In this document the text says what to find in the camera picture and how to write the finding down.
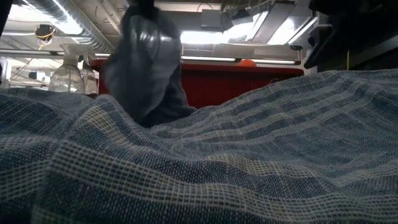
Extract blue patterned garment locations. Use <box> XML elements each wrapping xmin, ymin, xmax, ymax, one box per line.
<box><xmin>0</xmin><ymin>5</ymin><xmax>398</xmax><ymax>224</ymax></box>

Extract grey ceiling air unit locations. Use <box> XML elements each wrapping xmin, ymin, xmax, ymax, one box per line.
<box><xmin>200</xmin><ymin>9</ymin><xmax>233</xmax><ymax>32</ymax></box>

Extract clear spray bottle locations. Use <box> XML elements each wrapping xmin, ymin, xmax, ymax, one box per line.
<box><xmin>49</xmin><ymin>43</ymin><xmax>94</xmax><ymax>93</ymax></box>

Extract round black yellow fixture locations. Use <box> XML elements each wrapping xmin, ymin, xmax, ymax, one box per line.
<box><xmin>34</xmin><ymin>24</ymin><xmax>57</xmax><ymax>40</ymax></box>

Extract red plastic laundry bin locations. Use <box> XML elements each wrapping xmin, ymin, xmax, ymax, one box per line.
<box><xmin>90</xmin><ymin>58</ymin><xmax>305</xmax><ymax>110</ymax></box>

